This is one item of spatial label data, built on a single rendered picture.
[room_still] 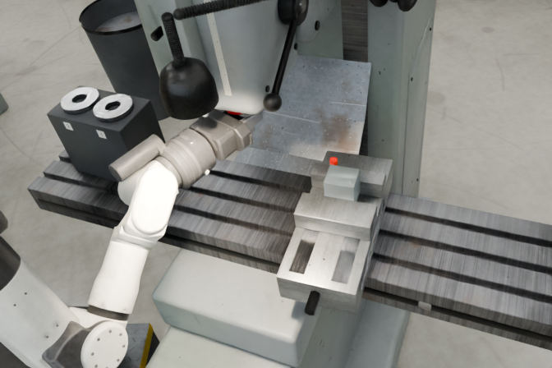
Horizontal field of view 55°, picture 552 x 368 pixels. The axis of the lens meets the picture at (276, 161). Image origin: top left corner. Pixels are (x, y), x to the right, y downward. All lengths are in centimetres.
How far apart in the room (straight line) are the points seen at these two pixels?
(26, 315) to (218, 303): 47
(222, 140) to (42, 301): 39
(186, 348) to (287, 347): 26
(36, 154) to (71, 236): 75
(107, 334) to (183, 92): 39
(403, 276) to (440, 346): 107
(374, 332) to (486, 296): 87
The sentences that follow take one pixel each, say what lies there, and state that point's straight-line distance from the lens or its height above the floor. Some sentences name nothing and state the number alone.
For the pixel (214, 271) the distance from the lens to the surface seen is 120.
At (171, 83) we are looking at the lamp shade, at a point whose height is 151.
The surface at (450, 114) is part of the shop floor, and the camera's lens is 298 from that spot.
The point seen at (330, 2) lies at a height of 137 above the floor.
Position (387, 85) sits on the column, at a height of 108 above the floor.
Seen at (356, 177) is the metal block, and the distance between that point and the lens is 102.
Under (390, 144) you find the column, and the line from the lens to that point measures 145.
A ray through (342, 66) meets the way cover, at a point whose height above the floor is 113.
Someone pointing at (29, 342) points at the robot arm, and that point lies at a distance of 82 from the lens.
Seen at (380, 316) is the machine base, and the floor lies 20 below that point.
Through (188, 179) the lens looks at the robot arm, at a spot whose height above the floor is 124.
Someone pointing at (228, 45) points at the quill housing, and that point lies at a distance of 81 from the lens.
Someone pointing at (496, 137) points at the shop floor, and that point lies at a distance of 288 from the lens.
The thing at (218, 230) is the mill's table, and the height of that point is 98.
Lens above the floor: 186
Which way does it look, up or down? 43 degrees down
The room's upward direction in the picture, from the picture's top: 10 degrees counter-clockwise
